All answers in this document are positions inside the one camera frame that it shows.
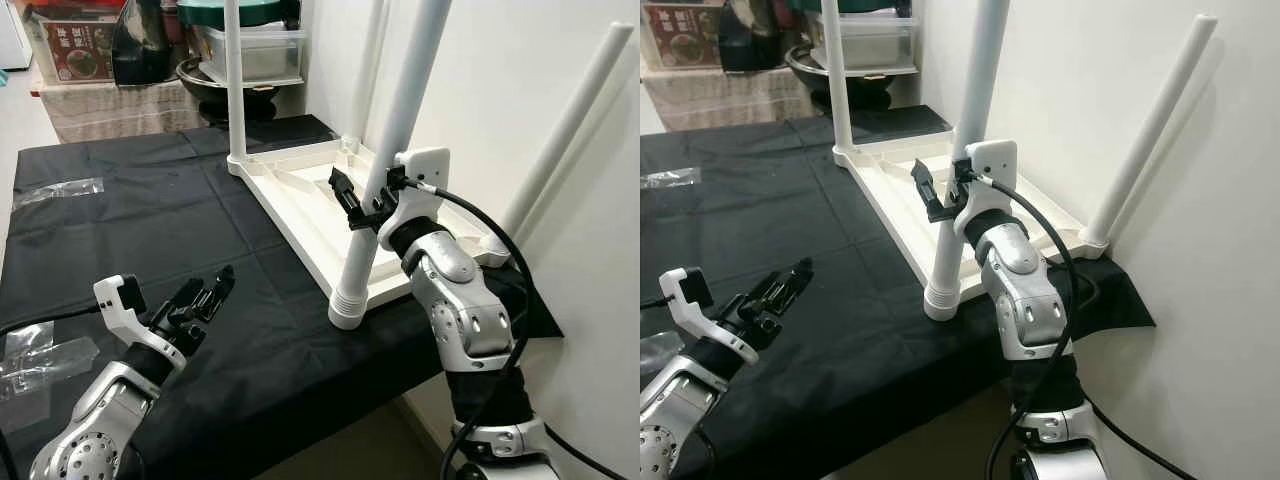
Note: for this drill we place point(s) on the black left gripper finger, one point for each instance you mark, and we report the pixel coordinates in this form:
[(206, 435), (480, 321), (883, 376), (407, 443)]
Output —
[(795, 280), (215, 290), (185, 298), (760, 290)]

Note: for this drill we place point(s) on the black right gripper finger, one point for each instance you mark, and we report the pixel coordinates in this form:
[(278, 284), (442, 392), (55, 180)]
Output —
[(345, 195), (925, 185)]

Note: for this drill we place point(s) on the white plastic children table top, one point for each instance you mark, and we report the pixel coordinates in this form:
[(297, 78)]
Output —
[(890, 195), (290, 210)]

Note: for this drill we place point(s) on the black tablecloth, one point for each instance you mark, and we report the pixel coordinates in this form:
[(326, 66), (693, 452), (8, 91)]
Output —
[(120, 250), (740, 250)]

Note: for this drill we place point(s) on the clear tape patch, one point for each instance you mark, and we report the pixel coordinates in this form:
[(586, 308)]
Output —
[(40, 360), (655, 350)]

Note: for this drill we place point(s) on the clear plastic bag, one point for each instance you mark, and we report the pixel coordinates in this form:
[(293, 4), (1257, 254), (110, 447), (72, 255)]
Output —
[(60, 190), (668, 178)]

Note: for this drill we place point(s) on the clear plastic storage box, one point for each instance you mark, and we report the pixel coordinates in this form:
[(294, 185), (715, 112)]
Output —
[(880, 40), (265, 52)]

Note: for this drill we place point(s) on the black wok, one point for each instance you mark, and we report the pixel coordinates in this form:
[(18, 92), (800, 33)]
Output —
[(810, 75), (205, 85)]

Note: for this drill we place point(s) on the dark green round lid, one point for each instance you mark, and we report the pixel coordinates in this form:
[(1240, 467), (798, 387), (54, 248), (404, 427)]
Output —
[(870, 5), (260, 10)]

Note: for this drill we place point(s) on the black plastic bag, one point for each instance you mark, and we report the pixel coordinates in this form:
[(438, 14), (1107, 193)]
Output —
[(750, 35), (140, 45)]

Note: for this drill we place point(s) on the white refrigerator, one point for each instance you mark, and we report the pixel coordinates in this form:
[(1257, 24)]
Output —
[(10, 40)]

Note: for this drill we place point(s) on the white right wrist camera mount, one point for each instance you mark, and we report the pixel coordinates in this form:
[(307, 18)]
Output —
[(995, 170), (425, 180)]

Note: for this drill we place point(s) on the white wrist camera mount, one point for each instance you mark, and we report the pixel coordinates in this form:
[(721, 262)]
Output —
[(425, 180), (995, 170), (120, 305), (690, 300)]

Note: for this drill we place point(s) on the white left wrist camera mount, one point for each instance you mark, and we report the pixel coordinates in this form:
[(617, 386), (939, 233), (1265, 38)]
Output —
[(690, 300), (120, 305)]

